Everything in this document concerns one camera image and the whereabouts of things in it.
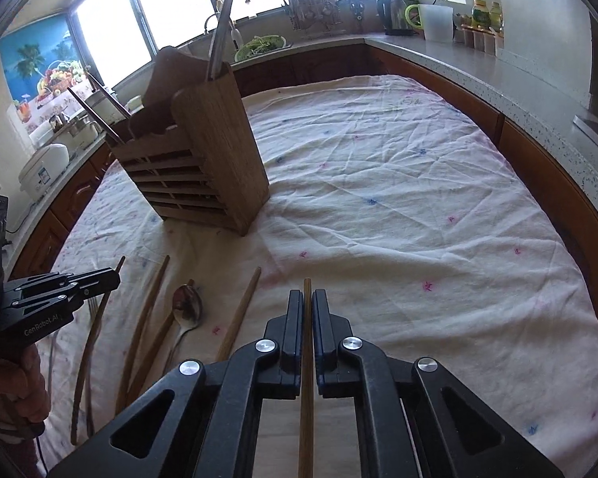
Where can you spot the dish drying rack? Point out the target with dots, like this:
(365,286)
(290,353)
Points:
(304,14)

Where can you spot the wooden utensil holder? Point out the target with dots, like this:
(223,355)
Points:
(190,149)

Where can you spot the left hand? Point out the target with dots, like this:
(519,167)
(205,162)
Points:
(24,385)

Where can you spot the metal spoon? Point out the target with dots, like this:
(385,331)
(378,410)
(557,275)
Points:
(187,311)

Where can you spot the yellow oil bottle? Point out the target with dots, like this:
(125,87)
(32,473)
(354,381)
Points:
(480,15)

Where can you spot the spice jar rack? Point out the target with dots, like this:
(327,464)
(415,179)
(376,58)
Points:
(486,41)

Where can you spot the floral white tablecloth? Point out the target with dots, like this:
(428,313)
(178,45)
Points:
(405,213)

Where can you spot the metal chopstick silver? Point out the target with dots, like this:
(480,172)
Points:
(95,117)

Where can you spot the black electric kettle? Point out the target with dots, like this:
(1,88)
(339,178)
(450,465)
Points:
(392,16)

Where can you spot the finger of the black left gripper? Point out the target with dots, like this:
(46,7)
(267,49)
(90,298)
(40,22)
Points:
(97,280)
(46,309)

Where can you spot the metal chopstick dark handle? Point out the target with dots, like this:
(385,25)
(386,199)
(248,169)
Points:
(218,41)

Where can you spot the green colander with vegetables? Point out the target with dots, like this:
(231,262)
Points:
(259,46)

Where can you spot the white rice cooker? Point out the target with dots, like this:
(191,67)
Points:
(43,169)

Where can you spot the translucent plastic pitcher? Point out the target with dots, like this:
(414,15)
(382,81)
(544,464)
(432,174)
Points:
(437,23)

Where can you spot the kitchen faucet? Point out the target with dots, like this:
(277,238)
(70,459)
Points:
(214,22)

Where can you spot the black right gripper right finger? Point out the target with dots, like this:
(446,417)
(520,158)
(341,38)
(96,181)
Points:
(415,418)

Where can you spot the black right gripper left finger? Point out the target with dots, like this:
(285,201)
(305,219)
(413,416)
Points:
(199,420)

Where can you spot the fruit poster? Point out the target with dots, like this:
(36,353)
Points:
(43,71)

